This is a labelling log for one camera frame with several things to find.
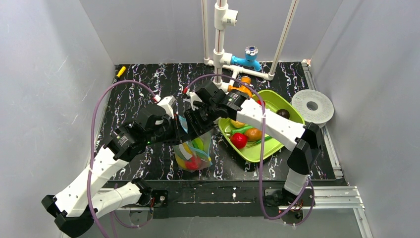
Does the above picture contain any purple cable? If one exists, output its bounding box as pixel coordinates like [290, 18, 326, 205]
[86, 80, 161, 238]
[183, 73, 315, 227]

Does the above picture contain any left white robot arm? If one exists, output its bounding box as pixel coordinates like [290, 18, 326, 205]
[42, 96, 177, 238]

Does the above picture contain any green toy chili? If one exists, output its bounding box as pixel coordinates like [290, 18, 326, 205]
[224, 125, 253, 134]

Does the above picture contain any orange faucet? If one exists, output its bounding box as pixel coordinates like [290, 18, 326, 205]
[227, 76, 253, 98]

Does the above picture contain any yellow screwdriver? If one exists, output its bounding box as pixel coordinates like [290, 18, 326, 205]
[116, 66, 126, 78]

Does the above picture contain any green plastic basket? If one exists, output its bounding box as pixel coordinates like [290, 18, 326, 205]
[218, 90, 305, 163]

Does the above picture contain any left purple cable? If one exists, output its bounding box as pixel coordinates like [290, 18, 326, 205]
[86, 80, 161, 238]

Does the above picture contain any clear zip top bag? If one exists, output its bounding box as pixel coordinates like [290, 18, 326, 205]
[173, 131, 212, 172]

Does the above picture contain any brown orange toy potato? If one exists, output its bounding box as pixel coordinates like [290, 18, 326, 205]
[244, 127, 262, 142]

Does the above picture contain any white filament spool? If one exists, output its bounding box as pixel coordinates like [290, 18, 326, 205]
[291, 89, 334, 128]

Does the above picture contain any yellow toy lemon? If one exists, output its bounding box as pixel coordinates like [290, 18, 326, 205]
[230, 119, 246, 128]

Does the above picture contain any red toy apple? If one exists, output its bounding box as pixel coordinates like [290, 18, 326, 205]
[230, 132, 248, 149]

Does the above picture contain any blue faucet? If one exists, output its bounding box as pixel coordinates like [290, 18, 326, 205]
[230, 46, 262, 71]

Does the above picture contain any red toy strawberry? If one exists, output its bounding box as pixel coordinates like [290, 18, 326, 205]
[185, 156, 202, 171]

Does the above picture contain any white PVC pipe frame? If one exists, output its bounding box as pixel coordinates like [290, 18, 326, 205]
[201, 0, 300, 124]

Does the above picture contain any dark purple toy plum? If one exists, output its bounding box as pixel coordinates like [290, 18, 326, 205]
[276, 109, 290, 119]

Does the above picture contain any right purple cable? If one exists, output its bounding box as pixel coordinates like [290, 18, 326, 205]
[183, 73, 315, 227]

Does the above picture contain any green toy bean pod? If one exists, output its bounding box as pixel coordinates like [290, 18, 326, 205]
[190, 147, 211, 163]

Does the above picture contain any thin green toy bean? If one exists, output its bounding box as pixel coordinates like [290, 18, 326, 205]
[249, 134, 273, 148]

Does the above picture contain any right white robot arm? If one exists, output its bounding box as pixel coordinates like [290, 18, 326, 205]
[184, 81, 322, 196]

